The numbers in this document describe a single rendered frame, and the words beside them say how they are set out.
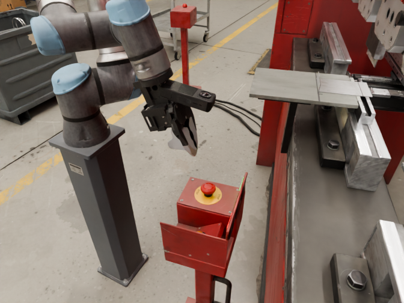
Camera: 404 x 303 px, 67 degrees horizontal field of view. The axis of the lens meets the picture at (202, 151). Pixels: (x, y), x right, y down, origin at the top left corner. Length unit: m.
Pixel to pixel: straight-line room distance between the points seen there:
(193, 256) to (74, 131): 0.54
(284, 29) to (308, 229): 1.25
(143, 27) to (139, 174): 1.55
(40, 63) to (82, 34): 2.25
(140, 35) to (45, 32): 0.19
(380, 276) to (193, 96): 0.44
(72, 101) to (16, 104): 1.90
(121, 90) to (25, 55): 1.91
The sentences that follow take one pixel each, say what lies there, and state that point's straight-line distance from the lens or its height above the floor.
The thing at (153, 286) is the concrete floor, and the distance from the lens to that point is 1.56.
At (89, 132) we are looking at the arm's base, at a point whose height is 0.82.
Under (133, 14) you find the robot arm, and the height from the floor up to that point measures 1.22.
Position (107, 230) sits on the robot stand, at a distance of 1.29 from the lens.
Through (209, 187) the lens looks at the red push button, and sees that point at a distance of 0.78.
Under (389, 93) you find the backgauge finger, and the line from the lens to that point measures 0.92.
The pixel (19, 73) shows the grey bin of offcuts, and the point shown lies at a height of 0.40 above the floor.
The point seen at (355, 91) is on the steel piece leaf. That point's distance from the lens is 0.89.
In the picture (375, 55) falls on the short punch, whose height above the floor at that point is 1.11.
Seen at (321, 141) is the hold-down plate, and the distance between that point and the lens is 0.84.
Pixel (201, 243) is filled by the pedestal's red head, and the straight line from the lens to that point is 0.72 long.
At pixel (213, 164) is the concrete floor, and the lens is 2.12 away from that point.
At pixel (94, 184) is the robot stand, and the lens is 1.11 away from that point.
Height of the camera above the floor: 1.36
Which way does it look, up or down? 37 degrees down
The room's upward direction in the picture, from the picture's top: straight up
